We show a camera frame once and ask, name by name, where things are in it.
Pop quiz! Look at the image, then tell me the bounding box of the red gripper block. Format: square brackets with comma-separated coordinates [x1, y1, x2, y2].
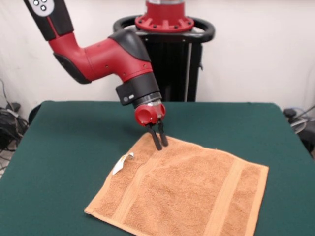
[134, 102, 169, 151]

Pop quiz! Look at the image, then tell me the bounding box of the tan terry towel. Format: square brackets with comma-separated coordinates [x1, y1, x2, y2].
[84, 132, 269, 236]

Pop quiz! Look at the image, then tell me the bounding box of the dark green table cloth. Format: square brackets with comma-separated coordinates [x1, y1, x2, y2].
[0, 100, 315, 236]

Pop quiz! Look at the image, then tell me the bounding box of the grey wheeled stand base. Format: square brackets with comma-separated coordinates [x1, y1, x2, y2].
[283, 106, 315, 158]

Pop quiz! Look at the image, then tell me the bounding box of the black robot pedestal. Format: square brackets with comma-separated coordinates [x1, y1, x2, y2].
[113, 16, 216, 102]

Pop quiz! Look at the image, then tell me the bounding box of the black cable tangle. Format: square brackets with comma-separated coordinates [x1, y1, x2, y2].
[0, 78, 31, 151]

